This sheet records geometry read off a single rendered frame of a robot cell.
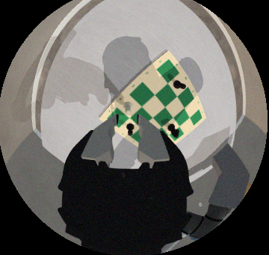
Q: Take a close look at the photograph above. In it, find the black knight chess piece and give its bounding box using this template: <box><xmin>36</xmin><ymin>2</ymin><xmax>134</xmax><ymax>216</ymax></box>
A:
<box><xmin>167</xmin><ymin>124</ymin><xmax>179</xmax><ymax>138</ymax></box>

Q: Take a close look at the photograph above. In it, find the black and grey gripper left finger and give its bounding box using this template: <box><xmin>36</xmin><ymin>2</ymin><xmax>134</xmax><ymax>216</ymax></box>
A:
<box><xmin>58</xmin><ymin>114</ymin><xmax>119</xmax><ymax>191</ymax></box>

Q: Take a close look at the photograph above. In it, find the green and cream chessboard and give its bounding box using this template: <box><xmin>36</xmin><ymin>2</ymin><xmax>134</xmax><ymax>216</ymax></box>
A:
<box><xmin>99</xmin><ymin>51</ymin><xmax>206</xmax><ymax>147</ymax></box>

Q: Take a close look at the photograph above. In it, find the black pawn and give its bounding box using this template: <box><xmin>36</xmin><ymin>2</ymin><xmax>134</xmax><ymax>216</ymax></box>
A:
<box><xmin>126</xmin><ymin>123</ymin><xmax>134</xmax><ymax>136</ymax></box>
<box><xmin>173</xmin><ymin>80</ymin><xmax>186</xmax><ymax>89</ymax></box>

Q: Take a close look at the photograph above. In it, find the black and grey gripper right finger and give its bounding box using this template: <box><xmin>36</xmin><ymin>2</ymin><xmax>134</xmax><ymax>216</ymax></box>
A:
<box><xmin>137</xmin><ymin>114</ymin><xmax>194</xmax><ymax>197</ymax></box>

